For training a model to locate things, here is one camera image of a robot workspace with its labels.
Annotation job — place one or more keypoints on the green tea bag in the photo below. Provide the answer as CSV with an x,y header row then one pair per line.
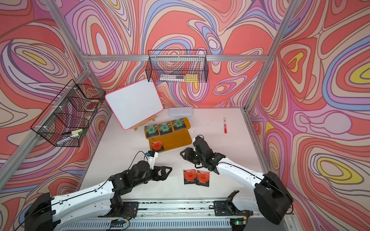
x,y
165,128
178,124
151,131

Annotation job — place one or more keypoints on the pink framed whiteboard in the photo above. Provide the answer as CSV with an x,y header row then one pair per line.
x,y
134,103

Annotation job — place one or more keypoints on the black wire basket left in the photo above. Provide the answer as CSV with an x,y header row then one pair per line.
x,y
73,108

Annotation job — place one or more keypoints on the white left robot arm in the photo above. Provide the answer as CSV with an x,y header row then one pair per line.
x,y
49,213

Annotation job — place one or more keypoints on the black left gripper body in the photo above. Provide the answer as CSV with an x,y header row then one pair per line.
x,y
148,177

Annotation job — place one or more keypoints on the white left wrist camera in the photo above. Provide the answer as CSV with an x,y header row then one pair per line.
x,y
151,157

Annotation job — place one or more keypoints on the yellow wooden two-tier shelf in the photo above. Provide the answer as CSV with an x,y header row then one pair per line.
x,y
175,139

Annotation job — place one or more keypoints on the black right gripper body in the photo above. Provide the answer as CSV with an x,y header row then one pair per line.
x,y
203,159

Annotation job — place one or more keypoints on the black wire basket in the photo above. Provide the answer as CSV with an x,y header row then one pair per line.
x,y
73,108
172,65

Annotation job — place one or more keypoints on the green marker in basket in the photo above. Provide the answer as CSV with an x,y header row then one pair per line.
x,y
74,133

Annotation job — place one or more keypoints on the red marker pen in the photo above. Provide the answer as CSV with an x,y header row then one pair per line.
x,y
225,125

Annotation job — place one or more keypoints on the black wire basket back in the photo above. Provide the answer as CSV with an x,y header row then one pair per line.
x,y
172,65

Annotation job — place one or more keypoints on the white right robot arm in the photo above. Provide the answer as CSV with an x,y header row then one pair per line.
x,y
272,198

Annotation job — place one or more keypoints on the white plastic pencil case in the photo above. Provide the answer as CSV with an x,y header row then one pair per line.
x,y
180,112

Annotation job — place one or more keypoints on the red tea bag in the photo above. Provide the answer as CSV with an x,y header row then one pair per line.
x,y
157,146
203,178
190,176

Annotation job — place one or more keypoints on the wooden whiteboard easel stand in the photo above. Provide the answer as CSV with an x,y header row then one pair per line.
x,y
152,118

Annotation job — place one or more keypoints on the yellow sticky notes block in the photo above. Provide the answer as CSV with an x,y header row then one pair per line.
x,y
191,78

